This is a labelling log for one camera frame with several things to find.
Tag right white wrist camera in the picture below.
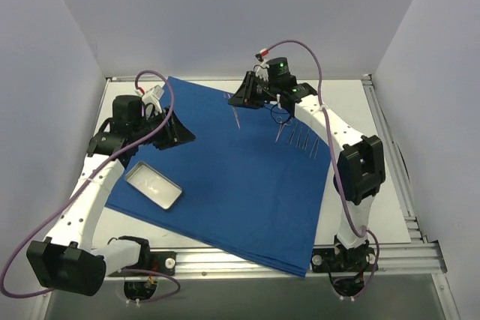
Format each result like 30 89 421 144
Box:
253 49 269 80

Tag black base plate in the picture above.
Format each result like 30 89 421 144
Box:
117 251 177 276
310 246 378 273

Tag aluminium front rail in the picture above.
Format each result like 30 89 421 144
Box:
40 241 448 282

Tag steel ring-handled forceps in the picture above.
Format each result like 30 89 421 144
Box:
223 92 241 129

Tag aluminium rail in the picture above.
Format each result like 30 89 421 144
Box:
361 74 426 243
40 241 448 282
106 73 373 82

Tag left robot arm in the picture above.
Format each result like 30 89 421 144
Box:
26 95 196 296

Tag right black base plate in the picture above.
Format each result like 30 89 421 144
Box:
310 246 378 273

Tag aluminium right rail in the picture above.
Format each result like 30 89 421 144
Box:
361 74 426 243

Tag steel ring-handled scissors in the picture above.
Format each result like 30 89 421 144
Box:
274 116 293 142

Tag aluminium back rail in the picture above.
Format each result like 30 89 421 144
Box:
106 73 373 82

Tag steel instrument tray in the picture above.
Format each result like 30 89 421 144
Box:
124 161 183 211

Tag blue surgical wrap cloth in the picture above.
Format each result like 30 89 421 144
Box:
106 78 331 277

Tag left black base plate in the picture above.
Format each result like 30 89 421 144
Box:
117 251 177 276

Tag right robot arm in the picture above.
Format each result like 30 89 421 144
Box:
228 58 386 270

